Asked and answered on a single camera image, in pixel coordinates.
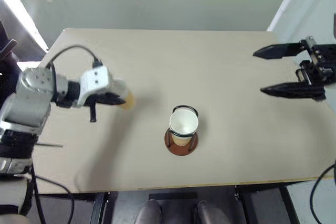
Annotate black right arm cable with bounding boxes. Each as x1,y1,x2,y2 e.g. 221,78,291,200
310,163,336,224

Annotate dark rounded robot foot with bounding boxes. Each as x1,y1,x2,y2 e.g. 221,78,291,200
135,199,163,224
196,200,229,224

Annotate black floor cable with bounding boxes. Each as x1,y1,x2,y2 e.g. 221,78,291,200
30,166,76,224

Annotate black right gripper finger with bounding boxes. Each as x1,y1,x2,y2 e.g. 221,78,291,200
253,41,307,61
259,82,327,102

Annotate wire cup holder brown base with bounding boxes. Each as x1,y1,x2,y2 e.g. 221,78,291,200
164,105,200,156

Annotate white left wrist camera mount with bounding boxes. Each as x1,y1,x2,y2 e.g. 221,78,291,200
76,66,114,108

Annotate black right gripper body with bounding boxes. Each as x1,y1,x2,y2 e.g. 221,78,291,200
296,36,336,86

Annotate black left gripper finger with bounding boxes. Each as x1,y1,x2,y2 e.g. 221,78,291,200
104,94,127,105

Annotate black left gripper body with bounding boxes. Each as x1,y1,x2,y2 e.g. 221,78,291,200
83,92,111,123

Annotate black equipment stand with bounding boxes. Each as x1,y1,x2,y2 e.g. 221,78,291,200
0,19,19,65

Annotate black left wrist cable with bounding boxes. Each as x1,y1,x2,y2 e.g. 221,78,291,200
47,45,103,70

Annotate white and tan paper cup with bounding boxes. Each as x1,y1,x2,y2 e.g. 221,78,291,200
108,77,138,111
169,109,200,146

